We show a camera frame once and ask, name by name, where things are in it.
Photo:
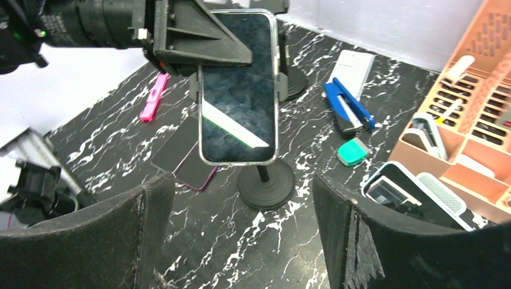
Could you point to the black phone stand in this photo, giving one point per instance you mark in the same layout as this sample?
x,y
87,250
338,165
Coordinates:
x,y
266,188
293,81

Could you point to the pink clip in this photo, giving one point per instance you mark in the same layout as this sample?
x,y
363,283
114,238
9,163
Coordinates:
x,y
153,98

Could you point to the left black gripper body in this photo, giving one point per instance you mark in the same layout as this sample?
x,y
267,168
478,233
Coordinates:
x,y
117,24

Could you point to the white-edged phone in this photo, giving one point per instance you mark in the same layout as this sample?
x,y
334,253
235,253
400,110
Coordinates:
x,y
172,154

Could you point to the blue black stapler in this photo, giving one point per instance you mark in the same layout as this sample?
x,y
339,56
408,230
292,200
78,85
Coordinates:
x,y
350,115

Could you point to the clear-case phone on stand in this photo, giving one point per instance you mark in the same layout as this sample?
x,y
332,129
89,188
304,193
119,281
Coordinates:
x,y
238,105

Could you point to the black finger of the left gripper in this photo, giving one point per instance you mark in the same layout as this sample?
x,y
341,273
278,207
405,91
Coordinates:
x,y
184,35

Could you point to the light blue phone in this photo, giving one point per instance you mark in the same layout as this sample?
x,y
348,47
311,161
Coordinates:
x,y
422,196

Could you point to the purple-edged phone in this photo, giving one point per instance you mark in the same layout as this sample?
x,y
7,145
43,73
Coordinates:
x,y
193,172

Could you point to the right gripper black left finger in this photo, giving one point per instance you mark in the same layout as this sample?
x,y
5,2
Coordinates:
x,y
111,244

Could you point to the orange file organizer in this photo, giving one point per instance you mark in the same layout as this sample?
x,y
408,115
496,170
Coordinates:
x,y
472,96

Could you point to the white paper sheet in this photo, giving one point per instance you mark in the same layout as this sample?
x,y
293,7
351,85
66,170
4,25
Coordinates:
x,y
352,70

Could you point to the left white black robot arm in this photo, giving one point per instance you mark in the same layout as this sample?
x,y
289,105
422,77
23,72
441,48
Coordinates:
x,y
27,25

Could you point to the teal white eraser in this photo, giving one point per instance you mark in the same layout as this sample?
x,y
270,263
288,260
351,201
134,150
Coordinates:
x,y
352,152

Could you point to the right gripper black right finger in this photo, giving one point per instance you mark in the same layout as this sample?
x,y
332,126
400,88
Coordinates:
x,y
367,245

